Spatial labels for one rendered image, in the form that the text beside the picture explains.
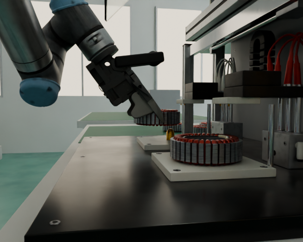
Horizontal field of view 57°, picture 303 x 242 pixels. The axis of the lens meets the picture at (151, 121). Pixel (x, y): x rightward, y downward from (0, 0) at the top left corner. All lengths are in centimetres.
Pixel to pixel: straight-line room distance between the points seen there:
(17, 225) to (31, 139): 501
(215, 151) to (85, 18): 41
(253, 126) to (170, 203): 56
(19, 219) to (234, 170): 27
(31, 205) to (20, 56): 29
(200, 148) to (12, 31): 36
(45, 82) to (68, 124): 461
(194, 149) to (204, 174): 4
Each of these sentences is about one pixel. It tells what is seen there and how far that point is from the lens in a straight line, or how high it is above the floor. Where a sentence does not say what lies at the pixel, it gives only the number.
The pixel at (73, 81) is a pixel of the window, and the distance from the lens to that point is 518.
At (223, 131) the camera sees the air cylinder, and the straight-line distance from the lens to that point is 69.
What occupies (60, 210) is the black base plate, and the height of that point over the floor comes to 77.
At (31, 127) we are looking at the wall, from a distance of 532.
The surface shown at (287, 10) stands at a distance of 56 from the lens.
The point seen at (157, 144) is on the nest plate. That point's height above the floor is 78.
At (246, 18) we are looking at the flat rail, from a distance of 56.
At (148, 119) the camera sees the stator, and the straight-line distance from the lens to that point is 63.
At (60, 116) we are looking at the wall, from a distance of 521.
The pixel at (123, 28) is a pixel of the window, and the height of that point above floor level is 221.
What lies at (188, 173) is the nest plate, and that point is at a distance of 37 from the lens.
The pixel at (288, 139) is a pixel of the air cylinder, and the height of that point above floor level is 82.
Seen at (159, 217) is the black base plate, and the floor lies 77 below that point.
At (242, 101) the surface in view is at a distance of 44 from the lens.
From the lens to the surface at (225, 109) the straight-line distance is 73.
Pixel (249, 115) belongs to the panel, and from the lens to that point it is 85.
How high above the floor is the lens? 87
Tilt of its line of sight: 4 degrees down
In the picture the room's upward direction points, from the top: straight up
